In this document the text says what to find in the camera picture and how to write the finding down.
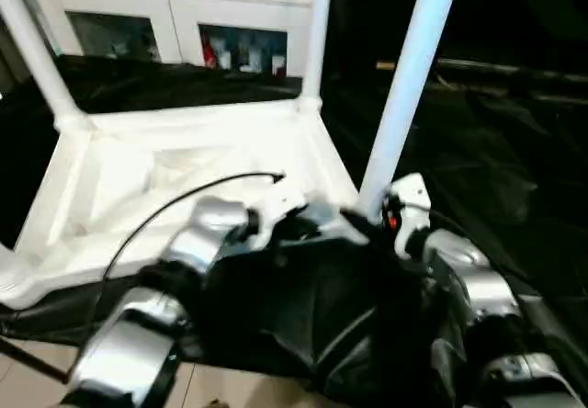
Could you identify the white plastic table leg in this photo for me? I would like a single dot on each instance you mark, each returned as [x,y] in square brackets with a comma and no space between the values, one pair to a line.
[11,270]
[409,82]
[319,26]
[37,49]

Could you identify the white plastic table top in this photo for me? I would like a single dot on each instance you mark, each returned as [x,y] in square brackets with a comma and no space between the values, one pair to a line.
[184,141]

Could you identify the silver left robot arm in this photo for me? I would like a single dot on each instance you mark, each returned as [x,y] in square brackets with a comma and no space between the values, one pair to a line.
[206,238]

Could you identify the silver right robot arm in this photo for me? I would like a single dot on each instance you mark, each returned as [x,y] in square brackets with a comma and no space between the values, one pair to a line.
[482,284]

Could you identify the black work mat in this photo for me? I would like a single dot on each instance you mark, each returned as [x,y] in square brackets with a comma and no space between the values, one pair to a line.
[496,160]

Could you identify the gold piano label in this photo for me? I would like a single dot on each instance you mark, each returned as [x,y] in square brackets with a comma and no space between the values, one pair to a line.
[383,64]

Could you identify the black piano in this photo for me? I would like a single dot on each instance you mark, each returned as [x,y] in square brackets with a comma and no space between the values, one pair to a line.
[528,8]

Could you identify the grey curtain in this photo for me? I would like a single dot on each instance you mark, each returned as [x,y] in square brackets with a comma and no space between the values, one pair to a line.
[9,63]

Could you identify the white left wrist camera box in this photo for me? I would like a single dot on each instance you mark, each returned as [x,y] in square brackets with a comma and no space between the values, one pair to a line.
[280,206]

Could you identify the black folding table frame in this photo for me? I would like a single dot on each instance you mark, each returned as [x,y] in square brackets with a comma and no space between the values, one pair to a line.
[32,364]

